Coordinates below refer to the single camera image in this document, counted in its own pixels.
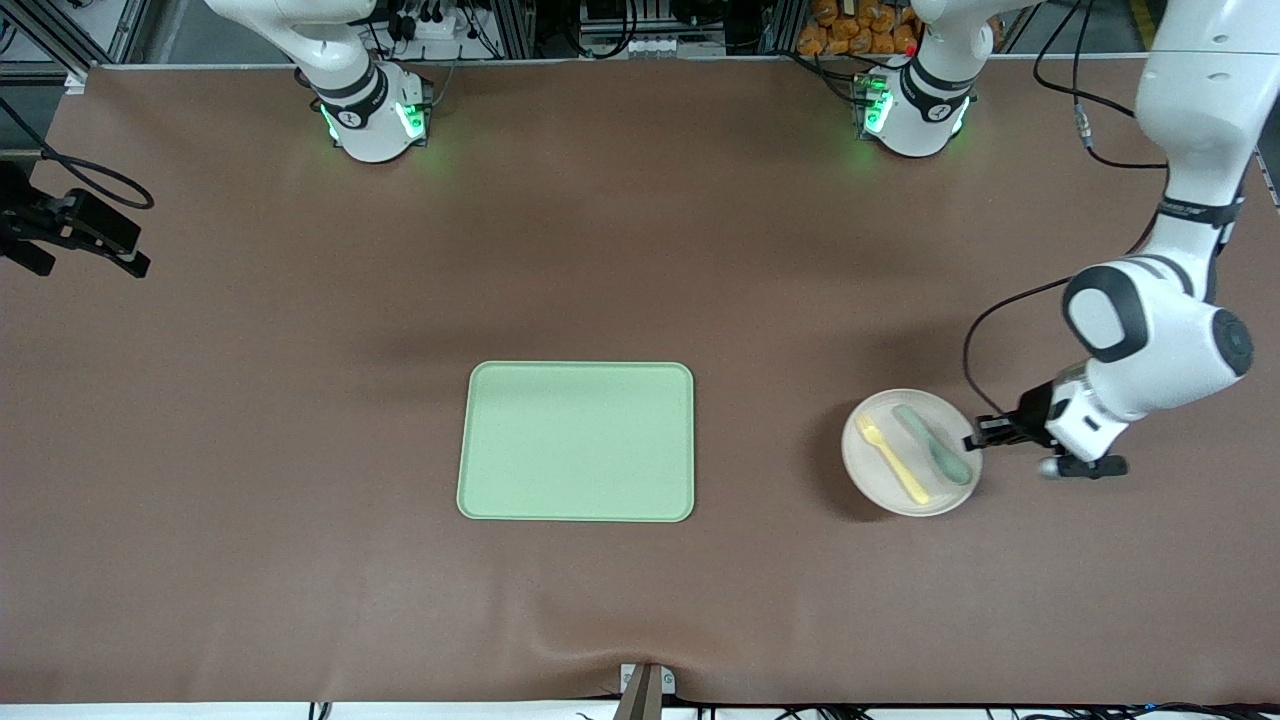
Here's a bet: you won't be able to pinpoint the yellow plastic fork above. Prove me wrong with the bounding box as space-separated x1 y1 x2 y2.
856 413 932 505

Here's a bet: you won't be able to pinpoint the white speckled round plate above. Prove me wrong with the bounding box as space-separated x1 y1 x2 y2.
841 388 984 519

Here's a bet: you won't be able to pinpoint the pale green plastic spoon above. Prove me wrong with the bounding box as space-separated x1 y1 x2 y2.
892 403 975 487

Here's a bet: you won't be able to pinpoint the white power strip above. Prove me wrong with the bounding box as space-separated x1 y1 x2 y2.
395 8 471 43

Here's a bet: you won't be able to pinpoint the light green rectangular tray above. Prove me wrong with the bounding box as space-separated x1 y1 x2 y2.
456 361 696 524

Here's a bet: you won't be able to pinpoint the orange snack packets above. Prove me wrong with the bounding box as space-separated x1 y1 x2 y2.
797 0 923 58

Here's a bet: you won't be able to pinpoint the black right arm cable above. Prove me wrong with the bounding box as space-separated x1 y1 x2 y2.
0 95 156 211

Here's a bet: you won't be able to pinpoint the aluminium frame profile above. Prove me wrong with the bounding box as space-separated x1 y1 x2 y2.
0 0 151 86

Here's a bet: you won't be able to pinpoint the black cable with connector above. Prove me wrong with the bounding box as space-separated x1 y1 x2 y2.
1033 0 1169 169

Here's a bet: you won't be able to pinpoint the metal table edge bracket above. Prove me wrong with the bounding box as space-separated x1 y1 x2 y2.
619 663 677 720

